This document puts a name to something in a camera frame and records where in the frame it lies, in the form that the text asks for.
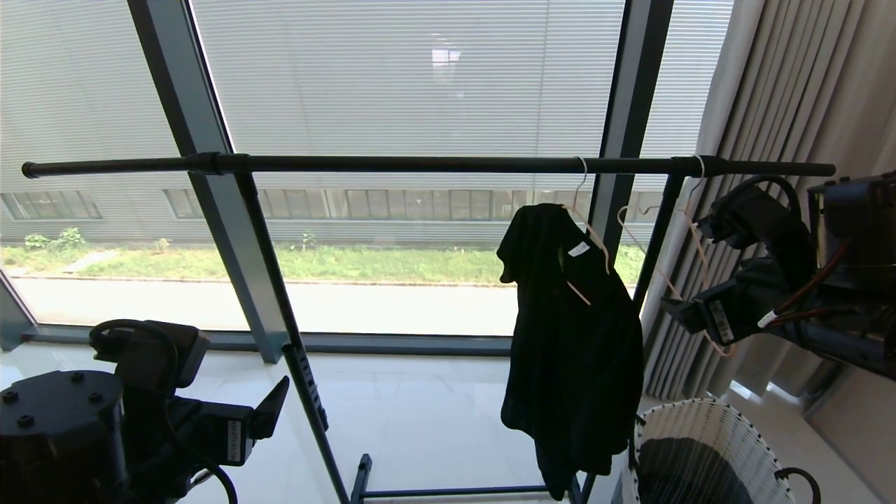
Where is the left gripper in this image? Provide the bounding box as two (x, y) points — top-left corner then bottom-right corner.
(168, 376), (291, 470)

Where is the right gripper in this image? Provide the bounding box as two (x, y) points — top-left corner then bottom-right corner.
(692, 276), (775, 346)

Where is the pink clothes hanger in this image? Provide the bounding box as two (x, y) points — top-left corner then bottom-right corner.
(563, 157), (612, 307)
(616, 155), (736, 359)

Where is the white laundry basket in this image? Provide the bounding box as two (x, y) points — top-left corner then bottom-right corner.
(619, 398), (821, 504)

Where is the black clothes rack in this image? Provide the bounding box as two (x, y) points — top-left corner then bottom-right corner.
(21, 154), (837, 504)

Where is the black T-shirt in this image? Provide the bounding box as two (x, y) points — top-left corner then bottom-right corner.
(497, 203), (645, 501)

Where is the beige curtain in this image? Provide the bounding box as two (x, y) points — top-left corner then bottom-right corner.
(640, 0), (896, 403)

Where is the window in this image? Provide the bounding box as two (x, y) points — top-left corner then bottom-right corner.
(0, 0), (736, 365)

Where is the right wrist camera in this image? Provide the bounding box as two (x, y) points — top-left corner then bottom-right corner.
(693, 185), (814, 270)

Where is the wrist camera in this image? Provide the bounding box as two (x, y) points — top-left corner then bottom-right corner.
(693, 185), (814, 270)
(91, 321), (211, 393)

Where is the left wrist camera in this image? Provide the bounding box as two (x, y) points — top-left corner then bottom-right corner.
(91, 321), (211, 393)

